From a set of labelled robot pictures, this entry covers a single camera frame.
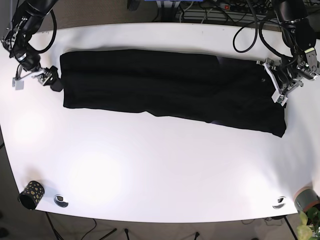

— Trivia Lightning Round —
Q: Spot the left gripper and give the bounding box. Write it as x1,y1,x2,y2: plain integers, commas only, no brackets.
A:
257,48,320,106

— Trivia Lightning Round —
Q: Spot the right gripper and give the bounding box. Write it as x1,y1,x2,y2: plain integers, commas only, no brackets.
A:
13,54,64,92

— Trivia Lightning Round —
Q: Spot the black T-shirt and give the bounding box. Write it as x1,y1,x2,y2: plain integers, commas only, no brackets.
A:
59,49,287,137

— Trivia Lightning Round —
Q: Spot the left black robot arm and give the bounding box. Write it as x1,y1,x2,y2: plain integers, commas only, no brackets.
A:
247,0,320,106

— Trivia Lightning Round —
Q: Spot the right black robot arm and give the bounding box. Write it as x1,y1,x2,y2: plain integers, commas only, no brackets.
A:
1,0,63,92

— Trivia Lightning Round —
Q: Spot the black gold-dotted cup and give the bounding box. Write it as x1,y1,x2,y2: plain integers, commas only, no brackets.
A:
18,180,45,210

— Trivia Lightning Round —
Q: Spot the grey tape roll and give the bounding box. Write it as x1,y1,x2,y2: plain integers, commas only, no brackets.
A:
293,186,320,213

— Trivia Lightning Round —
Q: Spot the green potted plant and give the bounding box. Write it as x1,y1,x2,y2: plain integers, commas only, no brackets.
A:
296,207,320,240

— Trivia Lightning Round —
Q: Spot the left table cable grommet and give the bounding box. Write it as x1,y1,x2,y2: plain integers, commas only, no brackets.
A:
53,194,69,208

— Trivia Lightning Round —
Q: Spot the table cable grommet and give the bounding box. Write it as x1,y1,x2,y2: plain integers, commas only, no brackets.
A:
53,194,69,208
272,196,287,210

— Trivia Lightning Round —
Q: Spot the right table cable grommet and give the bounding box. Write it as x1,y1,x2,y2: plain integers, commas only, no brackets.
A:
272,196,287,210

